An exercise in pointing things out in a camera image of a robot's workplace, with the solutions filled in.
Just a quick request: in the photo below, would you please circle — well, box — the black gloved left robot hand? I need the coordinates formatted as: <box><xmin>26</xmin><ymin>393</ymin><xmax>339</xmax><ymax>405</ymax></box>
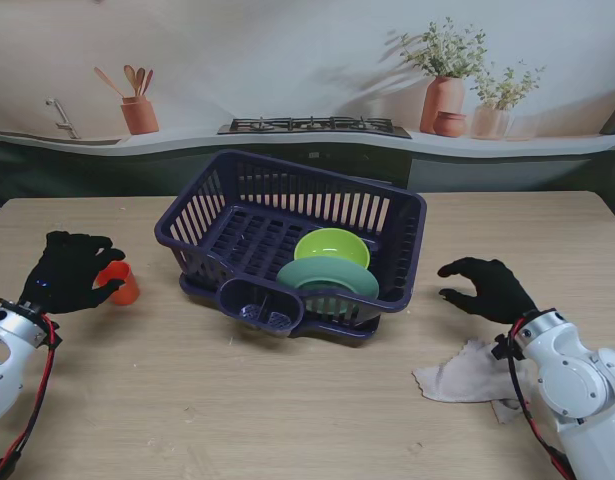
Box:
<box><xmin>22</xmin><ymin>230</ymin><xmax>127</xmax><ymax>316</ymax></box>

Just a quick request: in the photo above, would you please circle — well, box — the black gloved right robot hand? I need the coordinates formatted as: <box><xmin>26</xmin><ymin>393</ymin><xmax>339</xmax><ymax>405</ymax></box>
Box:
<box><xmin>436</xmin><ymin>257</ymin><xmax>541</xmax><ymax>326</ymax></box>

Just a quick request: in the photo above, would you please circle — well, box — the orange cup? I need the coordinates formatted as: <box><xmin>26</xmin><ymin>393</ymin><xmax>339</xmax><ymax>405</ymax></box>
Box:
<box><xmin>94</xmin><ymin>260</ymin><xmax>141</xmax><ymax>306</ymax></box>

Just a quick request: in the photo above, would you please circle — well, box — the teal plate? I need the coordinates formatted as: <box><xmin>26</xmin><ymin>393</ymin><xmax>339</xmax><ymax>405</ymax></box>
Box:
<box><xmin>275</xmin><ymin>255</ymin><xmax>381</xmax><ymax>321</ymax></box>

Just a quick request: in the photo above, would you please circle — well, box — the lime green bowl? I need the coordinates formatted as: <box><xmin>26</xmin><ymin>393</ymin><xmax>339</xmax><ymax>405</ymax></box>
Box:
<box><xmin>292</xmin><ymin>227</ymin><xmax>372</xmax><ymax>271</ymax></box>

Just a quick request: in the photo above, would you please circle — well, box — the grey wiping cloth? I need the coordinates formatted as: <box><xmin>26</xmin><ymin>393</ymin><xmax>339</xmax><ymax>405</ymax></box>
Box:
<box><xmin>411</xmin><ymin>338</ymin><xmax>536</xmax><ymax>425</ymax></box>

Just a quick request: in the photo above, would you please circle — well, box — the purple plastic dish rack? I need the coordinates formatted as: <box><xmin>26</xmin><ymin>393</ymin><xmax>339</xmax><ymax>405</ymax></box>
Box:
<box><xmin>154</xmin><ymin>148</ymin><xmax>428</xmax><ymax>339</ymax></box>

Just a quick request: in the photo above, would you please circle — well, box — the printed kitchen scene backdrop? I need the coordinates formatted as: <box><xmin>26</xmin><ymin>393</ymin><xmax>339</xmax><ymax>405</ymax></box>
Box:
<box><xmin>0</xmin><ymin>0</ymin><xmax>615</xmax><ymax>201</ymax></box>

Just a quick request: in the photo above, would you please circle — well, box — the red black right arm cable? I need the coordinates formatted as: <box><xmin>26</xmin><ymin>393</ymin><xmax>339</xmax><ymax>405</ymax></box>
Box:
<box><xmin>506</xmin><ymin>324</ymin><xmax>576</xmax><ymax>480</ymax></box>

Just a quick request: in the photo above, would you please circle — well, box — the red black arm cable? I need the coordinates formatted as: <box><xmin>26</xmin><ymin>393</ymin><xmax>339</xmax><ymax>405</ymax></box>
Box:
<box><xmin>0</xmin><ymin>314</ymin><xmax>61</xmax><ymax>480</ymax></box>
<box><xmin>506</xmin><ymin>324</ymin><xmax>576</xmax><ymax>480</ymax></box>

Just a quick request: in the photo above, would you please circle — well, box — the red black left arm cable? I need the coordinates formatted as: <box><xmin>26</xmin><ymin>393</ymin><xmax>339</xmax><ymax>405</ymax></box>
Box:
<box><xmin>0</xmin><ymin>314</ymin><xmax>61</xmax><ymax>480</ymax></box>

